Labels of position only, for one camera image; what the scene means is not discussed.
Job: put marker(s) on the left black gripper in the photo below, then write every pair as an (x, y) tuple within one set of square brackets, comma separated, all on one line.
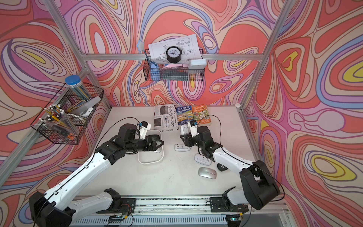
[(152, 146)]

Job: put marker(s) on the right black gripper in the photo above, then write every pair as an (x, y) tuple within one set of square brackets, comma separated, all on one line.
[(188, 141)]

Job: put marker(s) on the white mouse upside-down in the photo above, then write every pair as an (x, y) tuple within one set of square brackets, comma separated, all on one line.
[(185, 130), (181, 148), (202, 160)]

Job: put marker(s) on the white mouse top upside-down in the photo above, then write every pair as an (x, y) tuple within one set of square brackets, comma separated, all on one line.
[(185, 130)]

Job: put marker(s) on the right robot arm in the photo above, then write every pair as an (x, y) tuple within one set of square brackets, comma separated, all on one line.
[(258, 188)]

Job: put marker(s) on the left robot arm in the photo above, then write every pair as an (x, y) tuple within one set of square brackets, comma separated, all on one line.
[(57, 207)]

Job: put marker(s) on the white storage box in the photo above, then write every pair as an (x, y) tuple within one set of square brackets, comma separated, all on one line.
[(152, 157)]

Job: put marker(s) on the silver mouse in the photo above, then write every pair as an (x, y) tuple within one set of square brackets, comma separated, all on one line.
[(207, 173)]

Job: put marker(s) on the small black mouse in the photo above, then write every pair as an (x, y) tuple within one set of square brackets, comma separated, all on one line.
[(221, 167)]

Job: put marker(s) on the blue treehouse book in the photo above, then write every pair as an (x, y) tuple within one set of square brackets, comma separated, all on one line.
[(184, 115)]

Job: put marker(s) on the newspaper print book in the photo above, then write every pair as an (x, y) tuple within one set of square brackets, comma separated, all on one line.
[(165, 118)]

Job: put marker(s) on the orange treehouse book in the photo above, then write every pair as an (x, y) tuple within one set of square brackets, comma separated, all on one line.
[(201, 115)]

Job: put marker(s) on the white device in basket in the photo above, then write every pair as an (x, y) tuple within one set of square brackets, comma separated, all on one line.
[(197, 64)]

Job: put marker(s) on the black round clock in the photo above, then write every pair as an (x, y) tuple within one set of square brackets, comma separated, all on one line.
[(173, 54)]

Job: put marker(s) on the white paper sheet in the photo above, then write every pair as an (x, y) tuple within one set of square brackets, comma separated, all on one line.
[(188, 45)]

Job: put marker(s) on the blue lid pencil jar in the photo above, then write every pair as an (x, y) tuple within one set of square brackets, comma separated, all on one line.
[(78, 87)]

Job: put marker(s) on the clear pen cup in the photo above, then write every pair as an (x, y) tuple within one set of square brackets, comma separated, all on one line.
[(57, 120)]

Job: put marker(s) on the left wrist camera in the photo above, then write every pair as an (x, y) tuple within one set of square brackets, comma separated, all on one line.
[(144, 127)]

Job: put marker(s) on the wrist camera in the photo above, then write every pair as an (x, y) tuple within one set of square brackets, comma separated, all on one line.
[(144, 127), (193, 126)]

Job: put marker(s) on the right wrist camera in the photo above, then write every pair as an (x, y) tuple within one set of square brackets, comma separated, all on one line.
[(193, 126)]

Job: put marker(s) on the back wire basket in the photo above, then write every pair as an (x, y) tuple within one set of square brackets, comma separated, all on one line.
[(163, 72)]

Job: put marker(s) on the wire basket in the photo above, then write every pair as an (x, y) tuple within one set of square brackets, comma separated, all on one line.
[(163, 72), (67, 99)]

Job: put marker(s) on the left wire basket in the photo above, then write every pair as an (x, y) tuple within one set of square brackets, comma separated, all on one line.
[(67, 99)]

